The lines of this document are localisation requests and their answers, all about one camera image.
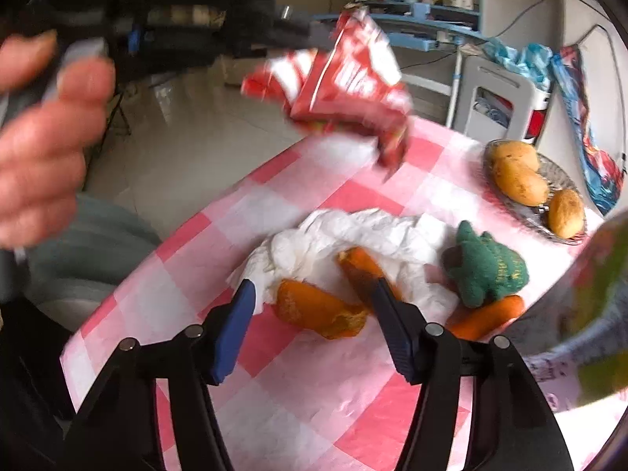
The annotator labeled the blue study desk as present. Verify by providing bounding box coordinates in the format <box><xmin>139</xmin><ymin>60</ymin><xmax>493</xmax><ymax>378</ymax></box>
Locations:
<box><xmin>314</xmin><ymin>0</ymin><xmax>491</xmax><ymax>131</ymax></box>

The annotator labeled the pale green bin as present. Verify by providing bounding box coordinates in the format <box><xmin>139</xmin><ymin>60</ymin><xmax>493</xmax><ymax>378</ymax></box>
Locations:
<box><xmin>24</xmin><ymin>194</ymin><xmax>162</xmax><ymax>332</ymax></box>

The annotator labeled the pink checked tablecloth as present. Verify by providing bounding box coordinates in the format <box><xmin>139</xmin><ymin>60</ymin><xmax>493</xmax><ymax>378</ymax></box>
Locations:
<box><xmin>59</xmin><ymin>118</ymin><xmax>628</xmax><ymax>471</ymax></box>

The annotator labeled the blue plastic bag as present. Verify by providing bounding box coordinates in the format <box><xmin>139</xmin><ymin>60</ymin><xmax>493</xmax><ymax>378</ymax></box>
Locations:
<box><xmin>483</xmin><ymin>37</ymin><xmax>555</xmax><ymax>91</ymax></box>

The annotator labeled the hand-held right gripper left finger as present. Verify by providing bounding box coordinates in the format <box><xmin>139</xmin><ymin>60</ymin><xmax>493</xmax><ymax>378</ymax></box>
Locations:
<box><xmin>64</xmin><ymin>279</ymin><xmax>257</xmax><ymax>471</ymax></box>

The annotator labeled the yellow mango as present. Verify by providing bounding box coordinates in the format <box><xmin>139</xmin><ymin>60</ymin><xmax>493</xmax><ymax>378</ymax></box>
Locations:
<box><xmin>492</xmin><ymin>158</ymin><xmax>550</xmax><ymax>207</ymax></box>
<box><xmin>547</xmin><ymin>189</ymin><xmax>586</xmax><ymax>239</ymax></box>
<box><xmin>489</xmin><ymin>141</ymin><xmax>539</xmax><ymax>170</ymax></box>

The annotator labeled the person's left hand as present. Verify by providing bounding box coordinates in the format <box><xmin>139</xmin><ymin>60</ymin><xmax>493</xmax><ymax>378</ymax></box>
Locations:
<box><xmin>0</xmin><ymin>29</ymin><xmax>117</xmax><ymax>251</ymax></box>

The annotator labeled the white storage cart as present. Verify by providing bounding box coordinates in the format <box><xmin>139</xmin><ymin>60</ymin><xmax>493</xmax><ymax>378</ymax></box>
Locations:
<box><xmin>451</xmin><ymin>56</ymin><xmax>553</xmax><ymax>148</ymax></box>

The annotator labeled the colourful drawstring bag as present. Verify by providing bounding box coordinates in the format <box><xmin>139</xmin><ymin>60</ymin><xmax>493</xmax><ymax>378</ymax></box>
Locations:
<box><xmin>549</xmin><ymin>24</ymin><xmax>626</xmax><ymax>217</ymax></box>

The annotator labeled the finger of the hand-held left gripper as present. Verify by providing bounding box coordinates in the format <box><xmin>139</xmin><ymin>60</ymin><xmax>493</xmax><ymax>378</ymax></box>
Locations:
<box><xmin>272</xmin><ymin>7</ymin><xmax>325</xmax><ymax>47</ymax></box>

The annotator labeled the orange peel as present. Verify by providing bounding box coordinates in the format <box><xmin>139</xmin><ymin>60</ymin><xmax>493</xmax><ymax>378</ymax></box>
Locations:
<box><xmin>274</xmin><ymin>279</ymin><xmax>369</xmax><ymax>339</ymax></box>
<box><xmin>338</xmin><ymin>246</ymin><xmax>393</xmax><ymax>305</ymax></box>

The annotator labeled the orange carrot toy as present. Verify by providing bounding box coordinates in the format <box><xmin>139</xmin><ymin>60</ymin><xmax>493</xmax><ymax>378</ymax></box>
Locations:
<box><xmin>446</xmin><ymin>294</ymin><xmax>526</xmax><ymax>341</ymax></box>

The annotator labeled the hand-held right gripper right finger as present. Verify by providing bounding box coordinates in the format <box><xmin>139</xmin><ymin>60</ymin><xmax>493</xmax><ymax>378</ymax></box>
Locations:
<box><xmin>371</xmin><ymin>279</ymin><xmax>575</xmax><ymax>471</ymax></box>

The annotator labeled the milk carton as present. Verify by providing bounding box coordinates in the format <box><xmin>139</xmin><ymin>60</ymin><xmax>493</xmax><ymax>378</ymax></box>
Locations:
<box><xmin>530</xmin><ymin>216</ymin><xmax>628</xmax><ymax>408</ymax></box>

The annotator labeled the white paper towel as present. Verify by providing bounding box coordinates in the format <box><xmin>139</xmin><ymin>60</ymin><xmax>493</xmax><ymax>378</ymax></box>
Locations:
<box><xmin>226</xmin><ymin>208</ymin><xmax>459</xmax><ymax>327</ymax></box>

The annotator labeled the red snack bag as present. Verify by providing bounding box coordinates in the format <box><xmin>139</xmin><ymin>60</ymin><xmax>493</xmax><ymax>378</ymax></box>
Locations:
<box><xmin>240</xmin><ymin>6</ymin><xmax>414</xmax><ymax>180</ymax></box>

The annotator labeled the green plush toy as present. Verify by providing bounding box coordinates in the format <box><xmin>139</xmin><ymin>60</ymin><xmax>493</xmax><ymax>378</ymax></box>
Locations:
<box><xmin>440</xmin><ymin>221</ymin><xmax>529</xmax><ymax>310</ymax></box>

